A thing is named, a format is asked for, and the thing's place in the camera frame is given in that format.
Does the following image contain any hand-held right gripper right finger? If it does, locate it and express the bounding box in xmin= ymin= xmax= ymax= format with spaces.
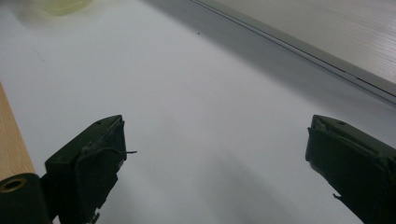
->
xmin=304 ymin=114 xmax=396 ymax=224

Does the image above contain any clear container with green lid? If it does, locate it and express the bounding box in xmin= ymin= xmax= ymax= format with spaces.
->
xmin=36 ymin=0 xmax=95 ymax=18

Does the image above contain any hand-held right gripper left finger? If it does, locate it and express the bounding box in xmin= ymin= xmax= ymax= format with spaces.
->
xmin=44 ymin=114 xmax=138 ymax=224

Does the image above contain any grey metal rail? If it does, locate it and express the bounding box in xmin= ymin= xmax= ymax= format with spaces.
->
xmin=190 ymin=0 xmax=396 ymax=106

